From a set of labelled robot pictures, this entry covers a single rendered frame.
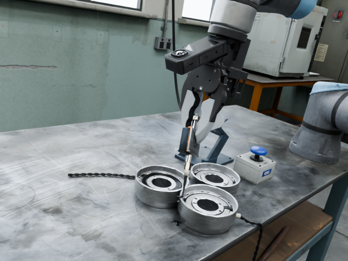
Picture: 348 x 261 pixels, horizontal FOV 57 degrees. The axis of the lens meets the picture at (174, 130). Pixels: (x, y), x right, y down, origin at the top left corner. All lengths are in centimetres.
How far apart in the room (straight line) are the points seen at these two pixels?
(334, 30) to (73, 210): 417
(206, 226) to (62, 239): 23
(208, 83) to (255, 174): 28
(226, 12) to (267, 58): 232
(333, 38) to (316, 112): 350
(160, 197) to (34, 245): 22
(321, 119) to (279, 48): 186
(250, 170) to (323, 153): 33
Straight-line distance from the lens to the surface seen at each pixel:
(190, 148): 58
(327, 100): 100
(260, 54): 292
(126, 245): 52
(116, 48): 238
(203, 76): 58
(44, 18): 212
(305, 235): 114
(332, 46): 448
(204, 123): 58
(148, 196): 59
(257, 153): 77
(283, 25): 284
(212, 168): 73
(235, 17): 57
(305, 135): 104
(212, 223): 55
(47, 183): 66
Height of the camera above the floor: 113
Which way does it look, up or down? 19 degrees down
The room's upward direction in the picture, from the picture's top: 9 degrees clockwise
